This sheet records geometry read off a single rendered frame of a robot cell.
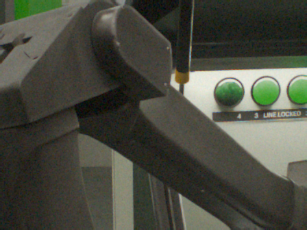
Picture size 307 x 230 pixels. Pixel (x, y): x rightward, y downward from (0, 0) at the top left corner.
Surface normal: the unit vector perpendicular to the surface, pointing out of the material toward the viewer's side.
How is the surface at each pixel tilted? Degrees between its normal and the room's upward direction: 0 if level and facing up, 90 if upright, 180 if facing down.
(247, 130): 90
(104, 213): 0
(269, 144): 90
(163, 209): 43
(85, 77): 74
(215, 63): 90
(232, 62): 90
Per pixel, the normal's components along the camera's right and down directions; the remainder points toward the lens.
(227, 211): -0.04, 0.90
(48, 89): 0.88, -0.16
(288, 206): 0.75, -0.20
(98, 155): 0.07, 0.27
